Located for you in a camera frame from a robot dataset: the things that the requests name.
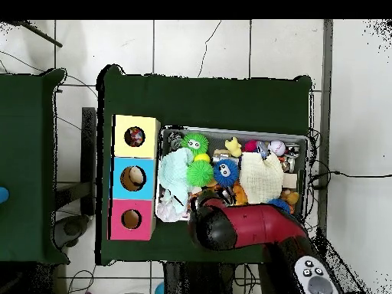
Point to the wooden box with three holes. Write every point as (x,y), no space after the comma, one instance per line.
(147,147)

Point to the blue spiky googly-eyed ball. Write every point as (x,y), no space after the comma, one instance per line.
(226,173)
(280,203)

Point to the colourful patterned cloth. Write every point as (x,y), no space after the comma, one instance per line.
(134,137)

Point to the dark rod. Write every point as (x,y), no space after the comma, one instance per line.
(39,34)

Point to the grey stand foot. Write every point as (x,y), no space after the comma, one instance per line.
(72,229)

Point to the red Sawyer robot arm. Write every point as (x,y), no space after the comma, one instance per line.
(254,226)

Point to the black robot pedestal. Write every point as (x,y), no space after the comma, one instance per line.
(199,278)

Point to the cream knitted cloth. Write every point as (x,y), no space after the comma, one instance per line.
(260,180)

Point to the blue round object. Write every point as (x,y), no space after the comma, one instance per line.
(3,195)

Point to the yellow ball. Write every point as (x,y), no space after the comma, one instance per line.
(202,158)

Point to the mint knitted cloth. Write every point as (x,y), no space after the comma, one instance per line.
(173,174)

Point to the white crumpled paper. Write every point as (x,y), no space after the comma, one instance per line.
(167,212)

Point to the dark green table cloth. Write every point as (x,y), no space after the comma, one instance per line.
(214,101)
(27,153)

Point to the white baseball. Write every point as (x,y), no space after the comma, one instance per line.
(276,148)

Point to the shallow grey mesh bin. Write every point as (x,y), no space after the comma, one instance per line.
(216,139)

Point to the green spiky googly-eyed ball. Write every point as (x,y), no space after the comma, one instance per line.
(195,144)

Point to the yellow foam toy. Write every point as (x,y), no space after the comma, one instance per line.
(233,147)

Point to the black upright panel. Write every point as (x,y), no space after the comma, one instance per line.
(88,153)

